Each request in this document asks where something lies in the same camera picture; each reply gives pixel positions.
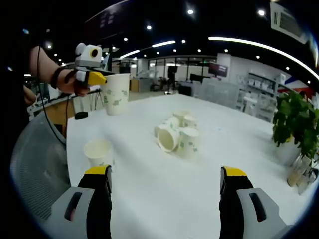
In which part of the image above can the white storage shelf rack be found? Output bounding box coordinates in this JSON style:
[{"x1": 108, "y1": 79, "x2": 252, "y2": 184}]
[{"x1": 246, "y1": 71, "x2": 287, "y2": 100}]

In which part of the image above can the dark display screen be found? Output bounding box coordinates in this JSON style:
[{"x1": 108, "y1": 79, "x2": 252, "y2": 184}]
[{"x1": 208, "y1": 61, "x2": 229, "y2": 77}]

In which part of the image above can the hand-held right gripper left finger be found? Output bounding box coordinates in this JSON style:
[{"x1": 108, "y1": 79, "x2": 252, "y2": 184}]
[{"x1": 44, "y1": 164, "x2": 112, "y2": 239}]

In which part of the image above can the grey mesh office chair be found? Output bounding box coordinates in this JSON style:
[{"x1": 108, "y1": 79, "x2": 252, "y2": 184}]
[
  {"x1": 9, "y1": 111, "x2": 73, "y2": 224},
  {"x1": 199, "y1": 79, "x2": 240, "y2": 109}
]

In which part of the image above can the green plant in white pot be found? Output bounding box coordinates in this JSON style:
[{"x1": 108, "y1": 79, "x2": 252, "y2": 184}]
[{"x1": 272, "y1": 90, "x2": 319, "y2": 167}]

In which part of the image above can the black cable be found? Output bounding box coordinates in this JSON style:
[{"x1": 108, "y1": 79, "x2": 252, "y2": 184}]
[{"x1": 36, "y1": 45, "x2": 67, "y2": 147}]

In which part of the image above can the long ceiling strip light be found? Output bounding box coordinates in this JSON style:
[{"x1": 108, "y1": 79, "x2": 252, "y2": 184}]
[{"x1": 208, "y1": 36, "x2": 319, "y2": 80}]

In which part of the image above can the white table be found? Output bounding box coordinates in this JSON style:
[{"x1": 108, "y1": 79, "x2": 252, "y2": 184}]
[{"x1": 66, "y1": 93, "x2": 312, "y2": 239}]

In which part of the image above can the ceiling air conditioner unit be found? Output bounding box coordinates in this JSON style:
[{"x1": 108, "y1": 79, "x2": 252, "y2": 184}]
[{"x1": 270, "y1": 1, "x2": 309, "y2": 45}]

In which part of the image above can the green print paper cup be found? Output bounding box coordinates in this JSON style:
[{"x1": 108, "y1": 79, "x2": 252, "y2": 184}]
[
  {"x1": 83, "y1": 139, "x2": 115, "y2": 170},
  {"x1": 101, "y1": 73, "x2": 131, "y2": 116}
]

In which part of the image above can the pile of paper cups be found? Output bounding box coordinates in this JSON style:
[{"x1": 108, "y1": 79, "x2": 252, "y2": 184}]
[{"x1": 154, "y1": 109, "x2": 201, "y2": 162}]

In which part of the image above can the black sign board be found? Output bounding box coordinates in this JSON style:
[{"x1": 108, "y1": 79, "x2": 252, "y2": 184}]
[{"x1": 84, "y1": 0, "x2": 132, "y2": 43}]

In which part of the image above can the black wrist strap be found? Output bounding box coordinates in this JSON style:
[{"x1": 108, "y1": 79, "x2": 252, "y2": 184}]
[{"x1": 51, "y1": 67, "x2": 63, "y2": 90}]

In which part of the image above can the person's left hand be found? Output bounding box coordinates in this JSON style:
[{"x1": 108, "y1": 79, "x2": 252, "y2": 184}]
[{"x1": 57, "y1": 70, "x2": 90, "y2": 97}]

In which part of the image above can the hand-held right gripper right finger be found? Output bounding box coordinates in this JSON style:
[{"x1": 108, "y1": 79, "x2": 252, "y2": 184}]
[{"x1": 218, "y1": 166, "x2": 292, "y2": 239}]

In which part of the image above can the short ceiling strip light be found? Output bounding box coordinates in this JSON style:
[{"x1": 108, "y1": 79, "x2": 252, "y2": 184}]
[
  {"x1": 120, "y1": 49, "x2": 141, "y2": 59},
  {"x1": 152, "y1": 40, "x2": 176, "y2": 48}
]

